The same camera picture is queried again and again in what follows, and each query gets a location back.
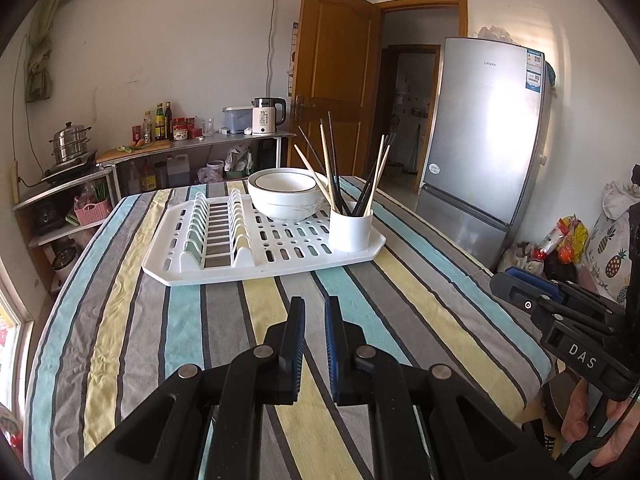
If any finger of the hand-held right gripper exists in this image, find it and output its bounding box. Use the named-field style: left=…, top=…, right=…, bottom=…
left=490, top=273, right=617, bottom=337
left=504, top=266, right=627, bottom=322

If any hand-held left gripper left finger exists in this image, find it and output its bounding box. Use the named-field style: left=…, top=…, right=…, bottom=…
left=62, top=296, right=307, bottom=480

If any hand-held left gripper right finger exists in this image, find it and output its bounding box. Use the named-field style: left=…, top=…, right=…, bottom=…
left=324, top=296, right=573, bottom=480

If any white cup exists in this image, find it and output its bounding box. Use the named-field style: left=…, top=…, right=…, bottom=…
left=328, top=207, right=374, bottom=253

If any black chopstick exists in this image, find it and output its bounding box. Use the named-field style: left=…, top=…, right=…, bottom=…
left=332, top=175, right=353, bottom=216
left=359, top=135, right=392, bottom=213
left=298, top=127, right=331, bottom=181
left=355, top=132, right=397, bottom=213
left=352, top=160, right=381, bottom=213
left=327, top=111, right=346, bottom=213

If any light wooden chopstick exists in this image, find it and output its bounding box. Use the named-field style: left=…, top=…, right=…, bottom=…
left=367, top=145, right=392, bottom=216
left=320, top=120, right=337, bottom=208
left=364, top=135, right=386, bottom=216
left=293, top=144, right=336, bottom=208

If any person's right hand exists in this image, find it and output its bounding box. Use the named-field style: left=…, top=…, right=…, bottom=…
left=561, top=377, right=640, bottom=467

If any white plastic bag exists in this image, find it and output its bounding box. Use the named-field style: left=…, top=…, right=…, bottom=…
left=500, top=242, right=546, bottom=273

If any red yellow plastic bag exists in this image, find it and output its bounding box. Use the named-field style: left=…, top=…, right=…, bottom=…
left=540, top=216, right=590, bottom=266

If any dark round pan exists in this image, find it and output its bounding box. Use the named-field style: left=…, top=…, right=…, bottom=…
left=541, top=370, right=577, bottom=427

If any pineapple print cushion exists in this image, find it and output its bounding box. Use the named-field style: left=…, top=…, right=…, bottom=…
left=585, top=210, right=632, bottom=306

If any white plastic dish rack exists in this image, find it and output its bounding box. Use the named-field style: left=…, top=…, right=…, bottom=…
left=141, top=182, right=387, bottom=287

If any white crumpled cloth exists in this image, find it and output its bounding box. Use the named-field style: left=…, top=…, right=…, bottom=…
left=602, top=180, right=640, bottom=221

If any white bowl black rim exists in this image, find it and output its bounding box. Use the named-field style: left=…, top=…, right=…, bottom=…
left=247, top=168, right=326, bottom=222
left=254, top=170, right=321, bottom=195

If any silver refrigerator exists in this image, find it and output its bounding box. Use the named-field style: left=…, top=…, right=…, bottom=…
left=416, top=36, right=554, bottom=271

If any striped tablecloth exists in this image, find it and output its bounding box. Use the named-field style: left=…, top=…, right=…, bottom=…
left=22, top=175, right=558, bottom=480

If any printed plastic bag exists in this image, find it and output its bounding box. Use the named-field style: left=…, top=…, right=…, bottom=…
left=225, top=146, right=255, bottom=177

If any steel kitchen table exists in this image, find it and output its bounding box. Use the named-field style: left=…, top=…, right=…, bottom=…
left=96, top=129, right=297, bottom=201

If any white electric kettle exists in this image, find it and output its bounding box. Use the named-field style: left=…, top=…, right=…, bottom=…
left=251, top=97, right=287, bottom=136

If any clear plastic storage box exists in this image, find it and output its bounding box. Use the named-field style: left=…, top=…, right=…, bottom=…
left=222, top=106, right=255, bottom=135

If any pink plastic basket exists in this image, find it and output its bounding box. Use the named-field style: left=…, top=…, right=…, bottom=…
left=74, top=195, right=112, bottom=225

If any wooden cutting board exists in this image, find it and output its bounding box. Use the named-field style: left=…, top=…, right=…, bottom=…
left=96, top=140, right=173, bottom=164

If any clear plastic bag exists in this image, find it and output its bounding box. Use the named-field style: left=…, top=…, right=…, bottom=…
left=472, top=25, right=521, bottom=44

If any white rice cooker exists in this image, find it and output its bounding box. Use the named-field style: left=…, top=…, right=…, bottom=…
left=52, top=247, right=79, bottom=286

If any wooden door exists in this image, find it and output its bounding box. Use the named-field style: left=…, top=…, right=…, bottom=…
left=287, top=0, right=385, bottom=178

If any low kitchen shelf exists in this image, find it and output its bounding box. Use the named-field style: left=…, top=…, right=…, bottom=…
left=11, top=165, right=121, bottom=296

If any black countertop appliance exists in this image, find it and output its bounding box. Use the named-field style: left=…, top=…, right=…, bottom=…
left=31, top=204, right=67, bottom=235

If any black gas stove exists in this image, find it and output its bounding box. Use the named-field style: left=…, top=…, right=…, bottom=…
left=39, top=152, right=99, bottom=184

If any window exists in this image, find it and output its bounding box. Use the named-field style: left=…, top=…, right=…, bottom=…
left=0, top=255, right=35, bottom=441

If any stainless steamer pot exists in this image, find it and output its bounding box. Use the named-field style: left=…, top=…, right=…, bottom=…
left=50, top=121, right=94, bottom=165

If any green hanging cloth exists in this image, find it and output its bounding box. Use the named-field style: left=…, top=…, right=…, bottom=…
left=24, top=0, right=68, bottom=104

